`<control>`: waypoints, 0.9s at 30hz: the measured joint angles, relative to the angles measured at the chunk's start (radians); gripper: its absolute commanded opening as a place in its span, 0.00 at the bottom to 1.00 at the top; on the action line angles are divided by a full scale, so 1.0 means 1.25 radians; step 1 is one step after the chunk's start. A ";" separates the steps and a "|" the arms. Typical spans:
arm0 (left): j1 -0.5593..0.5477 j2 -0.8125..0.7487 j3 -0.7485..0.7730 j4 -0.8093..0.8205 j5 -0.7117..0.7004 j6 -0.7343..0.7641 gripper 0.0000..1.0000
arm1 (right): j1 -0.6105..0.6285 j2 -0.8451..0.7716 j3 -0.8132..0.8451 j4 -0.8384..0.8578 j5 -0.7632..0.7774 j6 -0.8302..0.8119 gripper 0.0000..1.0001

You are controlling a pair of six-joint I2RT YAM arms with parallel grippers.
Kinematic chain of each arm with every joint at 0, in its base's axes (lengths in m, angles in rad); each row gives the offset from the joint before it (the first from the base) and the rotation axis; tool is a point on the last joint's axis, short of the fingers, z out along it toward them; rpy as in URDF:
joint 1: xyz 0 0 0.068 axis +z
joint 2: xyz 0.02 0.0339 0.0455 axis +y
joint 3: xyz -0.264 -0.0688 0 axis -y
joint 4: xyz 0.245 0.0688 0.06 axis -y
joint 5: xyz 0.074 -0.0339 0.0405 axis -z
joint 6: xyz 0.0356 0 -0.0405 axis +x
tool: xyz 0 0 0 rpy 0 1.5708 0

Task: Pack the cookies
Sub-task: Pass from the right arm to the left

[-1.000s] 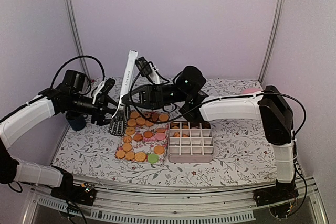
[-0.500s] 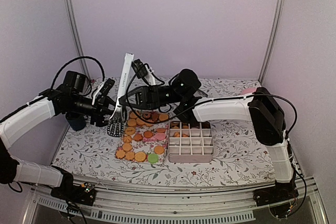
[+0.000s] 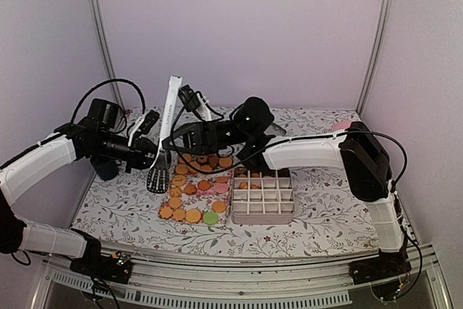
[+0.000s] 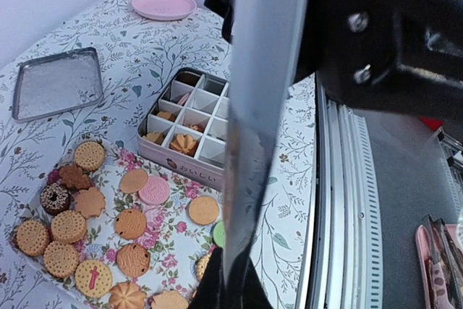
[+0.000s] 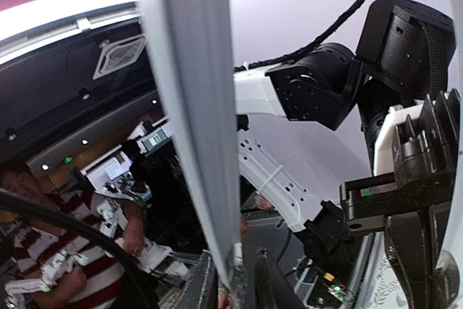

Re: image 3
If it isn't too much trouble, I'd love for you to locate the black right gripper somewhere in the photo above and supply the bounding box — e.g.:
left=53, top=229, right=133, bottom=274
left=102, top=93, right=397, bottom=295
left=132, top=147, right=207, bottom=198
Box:
left=156, top=121, right=250, bottom=157

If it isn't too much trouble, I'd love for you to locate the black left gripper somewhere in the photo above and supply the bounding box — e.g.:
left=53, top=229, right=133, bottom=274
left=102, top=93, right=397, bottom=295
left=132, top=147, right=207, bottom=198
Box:
left=98, top=130, right=171, bottom=173

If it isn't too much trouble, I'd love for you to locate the floral cookie tray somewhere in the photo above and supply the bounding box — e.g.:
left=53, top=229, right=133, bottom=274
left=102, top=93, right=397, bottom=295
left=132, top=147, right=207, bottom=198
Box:
left=158, top=153, right=234, bottom=227

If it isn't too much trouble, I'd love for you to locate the pink divided cookie tin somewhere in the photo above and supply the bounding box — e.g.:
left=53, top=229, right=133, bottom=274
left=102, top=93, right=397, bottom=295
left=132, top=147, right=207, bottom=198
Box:
left=231, top=167, right=295, bottom=226

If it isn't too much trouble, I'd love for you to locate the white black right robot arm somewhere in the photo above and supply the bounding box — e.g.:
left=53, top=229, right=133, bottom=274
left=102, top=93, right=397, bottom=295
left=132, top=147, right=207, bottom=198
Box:
left=160, top=93, right=412, bottom=284

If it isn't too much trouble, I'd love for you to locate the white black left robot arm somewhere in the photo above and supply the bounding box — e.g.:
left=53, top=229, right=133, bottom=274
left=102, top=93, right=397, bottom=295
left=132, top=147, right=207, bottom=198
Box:
left=1, top=98, right=159, bottom=284

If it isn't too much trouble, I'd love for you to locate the chocolate sprinkled donut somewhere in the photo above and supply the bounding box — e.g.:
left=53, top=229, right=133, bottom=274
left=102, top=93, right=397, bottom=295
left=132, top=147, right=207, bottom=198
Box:
left=196, top=156, right=208, bottom=165

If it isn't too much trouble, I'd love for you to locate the dark blue cup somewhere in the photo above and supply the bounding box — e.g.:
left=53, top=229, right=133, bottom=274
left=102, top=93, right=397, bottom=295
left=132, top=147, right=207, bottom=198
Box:
left=90, top=156, right=119, bottom=181

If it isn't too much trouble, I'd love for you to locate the dotted tan sandwich cookie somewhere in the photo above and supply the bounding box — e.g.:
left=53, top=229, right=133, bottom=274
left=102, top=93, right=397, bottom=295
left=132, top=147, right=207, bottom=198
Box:
left=185, top=209, right=202, bottom=224

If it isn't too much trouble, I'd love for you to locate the green round cookie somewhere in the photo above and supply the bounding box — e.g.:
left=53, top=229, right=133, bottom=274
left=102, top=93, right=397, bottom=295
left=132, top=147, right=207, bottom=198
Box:
left=203, top=211, right=218, bottom=226

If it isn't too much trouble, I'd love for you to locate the silver metal tin lid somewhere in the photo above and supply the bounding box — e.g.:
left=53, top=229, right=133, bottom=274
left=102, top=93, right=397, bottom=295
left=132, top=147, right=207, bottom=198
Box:
left=268, top=122, right=286, bottom=136

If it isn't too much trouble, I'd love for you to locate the pink plastic plate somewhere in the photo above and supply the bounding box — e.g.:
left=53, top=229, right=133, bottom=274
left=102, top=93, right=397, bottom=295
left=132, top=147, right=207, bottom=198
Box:
left=333, top=121, right=352, bottom=131

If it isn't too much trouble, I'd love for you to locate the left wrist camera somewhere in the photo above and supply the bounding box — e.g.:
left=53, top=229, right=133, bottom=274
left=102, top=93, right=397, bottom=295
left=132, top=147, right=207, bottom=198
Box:
left=127, top=109, right=160, bottom=147

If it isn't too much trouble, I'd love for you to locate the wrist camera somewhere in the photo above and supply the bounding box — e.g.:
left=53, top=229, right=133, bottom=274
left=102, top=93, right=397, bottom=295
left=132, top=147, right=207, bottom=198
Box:
left=127, top=109, right=160, bottom=147
left=178, top=85, right=212, bottom=122

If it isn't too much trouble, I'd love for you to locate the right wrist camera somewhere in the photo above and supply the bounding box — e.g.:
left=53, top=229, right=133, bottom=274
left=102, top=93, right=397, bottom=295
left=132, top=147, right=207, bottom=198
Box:
left=178, top=85, right=212, bottom=122

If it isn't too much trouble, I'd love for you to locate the aluminium front rail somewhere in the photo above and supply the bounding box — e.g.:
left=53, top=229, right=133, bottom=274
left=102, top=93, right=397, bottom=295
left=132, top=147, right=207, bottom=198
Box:
left=31, top=242, right=457, bottom=308

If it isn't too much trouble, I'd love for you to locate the aluminium left corner post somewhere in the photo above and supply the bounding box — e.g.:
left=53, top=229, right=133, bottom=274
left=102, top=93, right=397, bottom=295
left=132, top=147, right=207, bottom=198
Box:
left=88, top=0, right=116, bottom=80

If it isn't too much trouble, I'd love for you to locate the aluminium corner post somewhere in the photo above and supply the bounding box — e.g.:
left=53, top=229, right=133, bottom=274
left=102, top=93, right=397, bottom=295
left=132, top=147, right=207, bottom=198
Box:
left=88, top=0, right=116, bottom=80
left=355, top=0, right=393, bottom=117

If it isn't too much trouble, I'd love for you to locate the aluminium right corner post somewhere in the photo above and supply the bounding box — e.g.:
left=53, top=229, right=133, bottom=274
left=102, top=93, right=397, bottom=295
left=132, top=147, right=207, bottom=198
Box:
left=355, top=0, right=393, bottom=117

